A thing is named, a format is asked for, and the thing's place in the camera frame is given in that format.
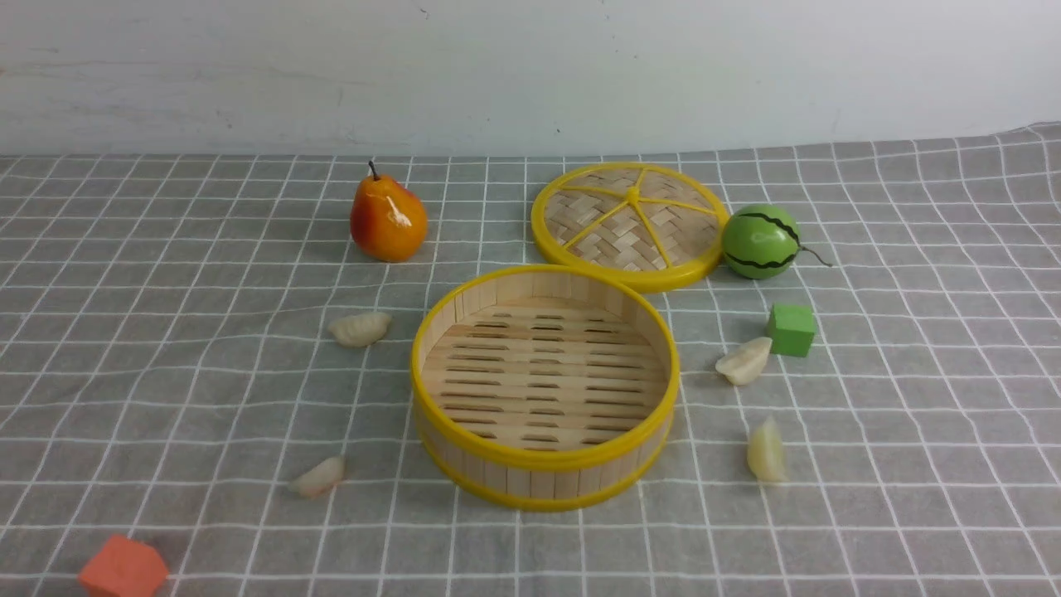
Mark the white dumpling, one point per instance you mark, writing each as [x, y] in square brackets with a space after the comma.
[321, 479]
[766, 454]
[746, 362]
[361, 330]

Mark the bamboo steamer tray yellow rim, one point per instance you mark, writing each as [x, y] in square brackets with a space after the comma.
[544, 388]

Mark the woven bamboo steamer lid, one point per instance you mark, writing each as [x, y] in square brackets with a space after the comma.
[646, 226]

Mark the orange toy pear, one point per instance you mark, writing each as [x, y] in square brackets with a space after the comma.
[387, 221]

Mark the green toy watermelon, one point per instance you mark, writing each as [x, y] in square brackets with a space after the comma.
[761, 241]

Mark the green cube block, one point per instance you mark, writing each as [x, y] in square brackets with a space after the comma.
[792, 329]

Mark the grey checkered tablecloth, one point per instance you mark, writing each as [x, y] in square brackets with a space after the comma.
[167, 370]

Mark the orange cube block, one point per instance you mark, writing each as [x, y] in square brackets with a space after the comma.
[124, 567]

